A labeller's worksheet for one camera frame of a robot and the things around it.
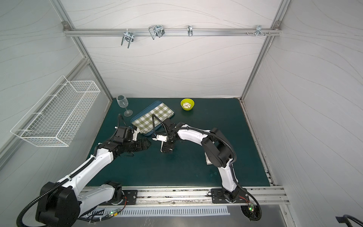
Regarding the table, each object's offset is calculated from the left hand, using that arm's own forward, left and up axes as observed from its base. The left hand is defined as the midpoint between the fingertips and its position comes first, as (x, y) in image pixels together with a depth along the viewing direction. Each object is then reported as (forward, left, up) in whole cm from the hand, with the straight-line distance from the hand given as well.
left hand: (146, 145), depth 83 cm
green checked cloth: (+9, -5, +14) cm, 18 cm away
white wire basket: (+3, +40, +22) cm, 46 cm away
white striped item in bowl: (+39, -24, -6) cm, 46 cm away
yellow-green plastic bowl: (+43, -26, -5) cm, 51 cm away
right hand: (+6, -11, -6) cm, 14 cm away
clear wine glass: (+32, +23, +4) cm, 39 cm away
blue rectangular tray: (+14, +2, -9) cm, 17 cm away
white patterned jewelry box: (-6, -37, -7) cm, 39 cm away
